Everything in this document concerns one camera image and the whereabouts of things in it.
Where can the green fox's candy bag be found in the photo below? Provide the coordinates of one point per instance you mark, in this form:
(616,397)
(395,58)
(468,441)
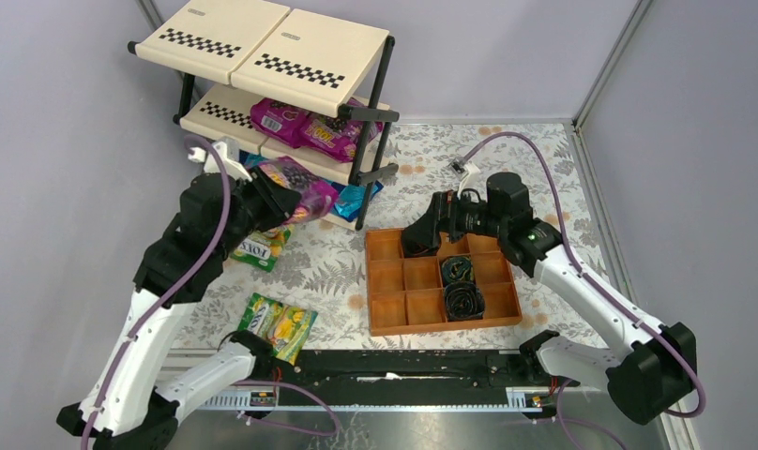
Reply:
(286,328)
(263,249)

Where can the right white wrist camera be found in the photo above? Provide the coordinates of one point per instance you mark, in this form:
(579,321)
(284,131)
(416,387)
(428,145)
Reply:
(467,172)

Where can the purple candy bag on shelf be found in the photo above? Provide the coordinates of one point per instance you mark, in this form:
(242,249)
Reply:
(335,137)

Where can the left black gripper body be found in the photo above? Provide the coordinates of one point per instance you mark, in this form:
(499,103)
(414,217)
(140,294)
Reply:
(270,198)

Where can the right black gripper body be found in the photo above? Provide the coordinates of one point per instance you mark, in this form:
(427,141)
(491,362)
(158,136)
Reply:
(446,215)

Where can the large black rolled sock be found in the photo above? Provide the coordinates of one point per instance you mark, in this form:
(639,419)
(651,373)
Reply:
(464,301)

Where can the black orange rolled sock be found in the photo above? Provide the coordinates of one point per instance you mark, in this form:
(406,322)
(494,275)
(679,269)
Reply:
(415,246)

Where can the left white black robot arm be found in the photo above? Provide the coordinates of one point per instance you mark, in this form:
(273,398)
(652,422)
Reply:
(129,408)

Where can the cream three-tier shelf rack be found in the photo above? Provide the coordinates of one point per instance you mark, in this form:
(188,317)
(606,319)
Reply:
(232,54)

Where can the orange wooden divider tray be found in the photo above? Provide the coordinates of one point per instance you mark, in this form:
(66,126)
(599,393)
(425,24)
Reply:
(406,295)

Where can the blue candy bag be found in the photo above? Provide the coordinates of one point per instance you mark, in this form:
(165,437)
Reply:
(250,160)
(349,202)

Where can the dark green rolled sock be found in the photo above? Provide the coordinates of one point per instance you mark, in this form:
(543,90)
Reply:
(458,268)

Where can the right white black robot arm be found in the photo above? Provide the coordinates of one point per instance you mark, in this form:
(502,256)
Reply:
(646,367)

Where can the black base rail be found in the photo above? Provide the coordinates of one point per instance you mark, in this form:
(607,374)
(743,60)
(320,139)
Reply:
(402,378)

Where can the purple candy bag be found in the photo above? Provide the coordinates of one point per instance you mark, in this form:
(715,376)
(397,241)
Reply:
(335,137)
(318,197)

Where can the blue candy bag on shelf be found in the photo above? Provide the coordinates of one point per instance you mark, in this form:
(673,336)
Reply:
(349,202)

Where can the floral patterned tablecloth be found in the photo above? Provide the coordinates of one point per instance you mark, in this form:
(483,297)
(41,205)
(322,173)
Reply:
(323,266)

